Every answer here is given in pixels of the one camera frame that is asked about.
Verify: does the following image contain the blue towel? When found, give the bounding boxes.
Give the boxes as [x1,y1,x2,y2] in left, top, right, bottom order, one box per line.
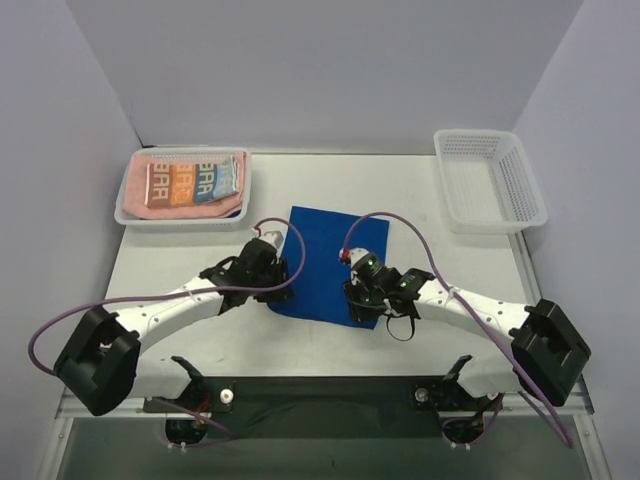
[268,206,390,330]
[224,205,243,218]

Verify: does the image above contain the pink towel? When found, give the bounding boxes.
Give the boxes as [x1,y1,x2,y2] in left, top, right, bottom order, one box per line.
[125,154,243,219]

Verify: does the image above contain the orange patterned towel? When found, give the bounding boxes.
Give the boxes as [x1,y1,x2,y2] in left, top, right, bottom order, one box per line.
[144,155,240,209]

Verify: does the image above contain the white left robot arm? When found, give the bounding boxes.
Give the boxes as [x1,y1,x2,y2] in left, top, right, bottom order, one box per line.
[53,231,293,416]

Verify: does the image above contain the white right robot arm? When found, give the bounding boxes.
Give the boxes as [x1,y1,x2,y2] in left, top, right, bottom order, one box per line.
[339,248,591,407]

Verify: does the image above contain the folded blue towel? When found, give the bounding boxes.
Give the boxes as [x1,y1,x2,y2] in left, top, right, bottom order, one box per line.
[224,205,243,218]

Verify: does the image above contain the white left plastic basket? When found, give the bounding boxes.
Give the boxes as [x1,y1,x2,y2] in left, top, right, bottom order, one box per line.
[114,145,252,232]

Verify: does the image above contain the white plastic basket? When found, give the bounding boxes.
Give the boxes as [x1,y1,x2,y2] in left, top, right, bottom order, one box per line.
[114,145,252,232]
[433,129,548,235]

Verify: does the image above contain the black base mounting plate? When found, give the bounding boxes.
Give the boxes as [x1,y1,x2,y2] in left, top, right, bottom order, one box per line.
[143,374,497,446]

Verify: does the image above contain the white right plastic basket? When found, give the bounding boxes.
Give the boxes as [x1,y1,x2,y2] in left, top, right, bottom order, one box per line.
[433,129,548,235]

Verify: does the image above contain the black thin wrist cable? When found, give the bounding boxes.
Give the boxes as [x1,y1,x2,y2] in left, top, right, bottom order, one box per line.
[385,314,417,344]

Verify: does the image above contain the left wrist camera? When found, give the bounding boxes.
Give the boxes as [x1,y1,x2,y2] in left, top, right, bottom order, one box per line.
[257,230,284,250]

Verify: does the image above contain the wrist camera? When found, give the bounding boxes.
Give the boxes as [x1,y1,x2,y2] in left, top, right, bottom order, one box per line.
[339,247,369,269]
[257,230,284,250]

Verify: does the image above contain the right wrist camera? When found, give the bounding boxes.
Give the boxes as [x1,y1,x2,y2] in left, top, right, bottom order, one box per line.
[339,247,369,269]

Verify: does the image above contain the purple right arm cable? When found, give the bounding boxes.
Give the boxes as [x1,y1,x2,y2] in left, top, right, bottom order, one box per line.
[343,212,574,449]

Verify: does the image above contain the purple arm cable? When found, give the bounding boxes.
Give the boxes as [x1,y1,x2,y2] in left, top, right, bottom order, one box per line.
[27,217,307,449]
[343,212,574,449]

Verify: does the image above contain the aluminium frame rail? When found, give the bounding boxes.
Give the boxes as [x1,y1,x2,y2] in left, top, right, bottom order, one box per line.
[49,234,611,480]

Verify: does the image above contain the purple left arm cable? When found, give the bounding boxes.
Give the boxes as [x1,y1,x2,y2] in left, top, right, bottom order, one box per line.
[27,217,307,449]

